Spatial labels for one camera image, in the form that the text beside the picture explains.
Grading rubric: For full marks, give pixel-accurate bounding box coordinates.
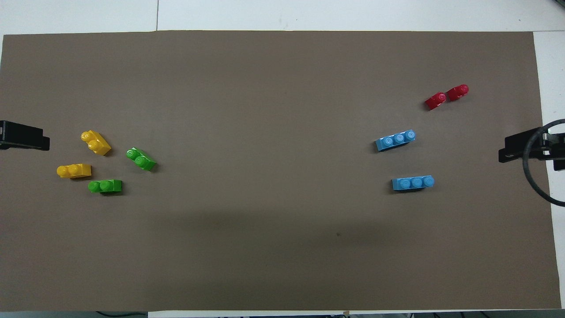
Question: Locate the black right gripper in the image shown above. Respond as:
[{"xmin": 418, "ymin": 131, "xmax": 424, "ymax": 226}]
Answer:
[{"xmin": 498, "ymin": 129, "xmax": 565, "ymax": 172}]

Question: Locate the green two-stud toy block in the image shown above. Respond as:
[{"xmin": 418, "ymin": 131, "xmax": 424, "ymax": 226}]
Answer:
[
  {"xmin": 126, "ymin": 147, "xmax": 157, "ymax": 172},
  {"xmin": 88, "ymin": 179, "xmax": 123, "ymax": 195}
]

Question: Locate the blue three-stud toy block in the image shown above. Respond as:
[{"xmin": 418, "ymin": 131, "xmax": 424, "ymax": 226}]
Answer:
[
  {"xmin": 392, "ymin": 175, "xmax": 435, "ymax": 191},
  {"xmin": 375, "ymin": 129, "xmax": 416, "ymax": 152}
]

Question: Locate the yellow two-stud toy block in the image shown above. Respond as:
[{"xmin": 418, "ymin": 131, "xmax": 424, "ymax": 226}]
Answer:
[
  {"xmin": 81, "ymin": 130, "xmax": 112, "ymax": 156},
  {"xmin": 56, "ymin": 163, "xmax": 92, "ymax": 179}
]

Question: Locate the red one-stud toy block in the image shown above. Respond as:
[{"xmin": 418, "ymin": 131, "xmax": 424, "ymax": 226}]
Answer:
[
  {"xmin": 446, "ymin": 84, "xmax": 470, "ymax": 102},
  {"xmin": 425, "ymin": 92, "xmax": 447, "ymax": 111}
]

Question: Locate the brown paper table mat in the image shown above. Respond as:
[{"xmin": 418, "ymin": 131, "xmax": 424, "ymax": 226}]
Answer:
[{"xmin": 0, "ymin": 30, "xmax": 562, "ymax": 312}]

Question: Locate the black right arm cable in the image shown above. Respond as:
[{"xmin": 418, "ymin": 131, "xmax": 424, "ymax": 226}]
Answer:
[{"xmin": 522, "ymin": 118, "xmax": 565, "ymax": 207}]

